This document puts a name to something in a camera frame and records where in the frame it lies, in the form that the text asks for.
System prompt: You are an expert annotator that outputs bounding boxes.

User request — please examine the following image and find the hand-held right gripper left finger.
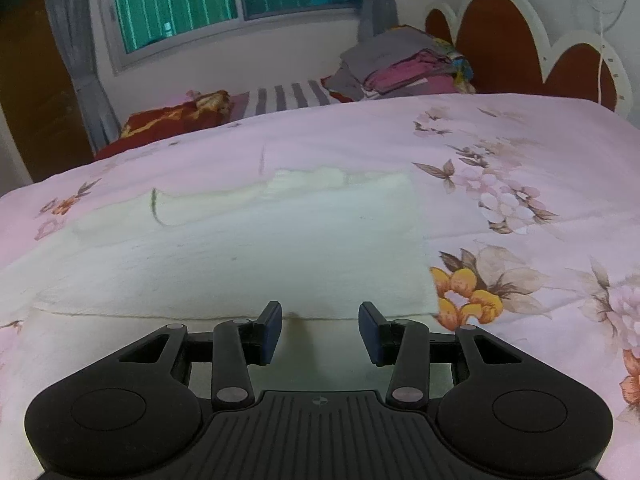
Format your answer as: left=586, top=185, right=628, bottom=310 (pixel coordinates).
left=117, top=301, right=284, bottom=411

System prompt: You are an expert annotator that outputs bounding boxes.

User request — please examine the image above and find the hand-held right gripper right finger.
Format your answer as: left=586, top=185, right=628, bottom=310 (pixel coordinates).
left=358, top=301, right=523, bottom=413

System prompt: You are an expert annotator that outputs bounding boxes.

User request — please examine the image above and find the white towel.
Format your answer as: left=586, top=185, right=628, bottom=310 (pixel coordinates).
left=15, top=167, right=451, bottom=406

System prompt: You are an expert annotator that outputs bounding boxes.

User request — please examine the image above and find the pile of folded clothes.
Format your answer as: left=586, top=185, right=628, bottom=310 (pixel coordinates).
left=320, top=25, right=476, bottom=103

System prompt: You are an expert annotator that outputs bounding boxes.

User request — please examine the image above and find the pink floral blanket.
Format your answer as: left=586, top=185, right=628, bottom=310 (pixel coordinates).
left=0, top=92, right=640, bottom=480

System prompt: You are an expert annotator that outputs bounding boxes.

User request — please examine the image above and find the red patterned pillow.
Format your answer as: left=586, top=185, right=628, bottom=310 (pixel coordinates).
left=95, top=90, right=236, bottom=161

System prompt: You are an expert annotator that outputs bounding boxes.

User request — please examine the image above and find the grey white striped cloth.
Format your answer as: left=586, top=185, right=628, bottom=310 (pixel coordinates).
left=227, top=79, right=346, bottom=121

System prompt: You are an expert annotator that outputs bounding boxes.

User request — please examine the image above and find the brown white scalloped headboard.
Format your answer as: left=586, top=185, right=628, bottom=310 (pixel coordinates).
left=425, top=0, right=633, bottom=121

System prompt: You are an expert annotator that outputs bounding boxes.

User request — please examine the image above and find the brown wooden door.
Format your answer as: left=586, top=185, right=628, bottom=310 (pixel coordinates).
left=0, top=0, right=93, bottom=183

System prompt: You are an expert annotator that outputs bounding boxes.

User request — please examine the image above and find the white cable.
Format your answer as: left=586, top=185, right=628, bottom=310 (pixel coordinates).
left=594, top=0, right=610, bottom=107

